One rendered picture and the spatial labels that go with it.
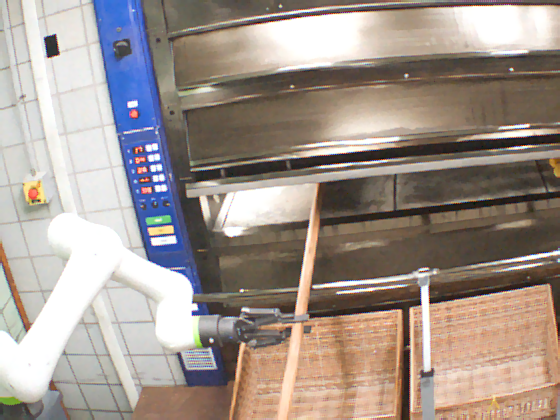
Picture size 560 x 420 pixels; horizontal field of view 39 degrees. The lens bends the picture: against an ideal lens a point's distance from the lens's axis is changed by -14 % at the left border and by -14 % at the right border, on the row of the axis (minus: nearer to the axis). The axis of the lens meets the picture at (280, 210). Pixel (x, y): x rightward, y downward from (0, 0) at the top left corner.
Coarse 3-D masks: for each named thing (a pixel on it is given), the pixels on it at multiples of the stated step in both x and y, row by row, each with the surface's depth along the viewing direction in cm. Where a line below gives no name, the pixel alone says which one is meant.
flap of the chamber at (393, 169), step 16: (496, 144) 272; (512, 144) 269; (528, 144) 266; (544, 144) 263; (320, 160) 285; (336, 160) 282; (352, 160) 278; (368, 160) 275; (448, 160) 259; (464, 160) 258; (480, 160) 257; (496, 160) 256; (512, 160) 255; (208, 176) 288; (304, 176) 267; (320, 176) 266; (336, 176) 265; (352, 176) 265; (192, 192) 273; (208, 192) 273; (224, 192) 272
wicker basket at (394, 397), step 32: (320, 320) 301; (352, 320) 299; (384, 320) 297; (320, 352) 303; (352, 352) 301; (384, 352) 299; (256, 384) 310; (320, 384) 305; (352, 384) 303; (384, 384) 299; (256, 416) 296; (320, 416) 289; (352, 416) 285; (384, 416) 259
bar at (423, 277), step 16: (528, 256) 245; (544, 256) 243; (416, 272) 252; (432, 272) 250; (448, 272) 249; (464, 272) 248; (272, 288) 260; (288, 288) 258; (320, 288) 256; (336, 288) 255; (352, 288) 255; (432, 368) 242; (432, 384) 240; (432, 400) 243; (432, 416) 246
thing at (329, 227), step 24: (552, 192) 278; (336, 216) 294; (360, 216) 291; (384, 216) 287; (408, 216) 284; (432, 216) 283; (456, 216) 282; (480, 216) 281; (216, 240) 296; (240, 240) 295; (264, 240) 294; (288, 240) 293
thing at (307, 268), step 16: (320, 192) 306; (320, 208) 297; (304, 256) 268; (304, 272) 258; (304, 288) 250; (304, 304) 243; (288, 352) 222; (288, 368) 215; (288, 384) 208; (288, 400) 202; (288, 416) 197
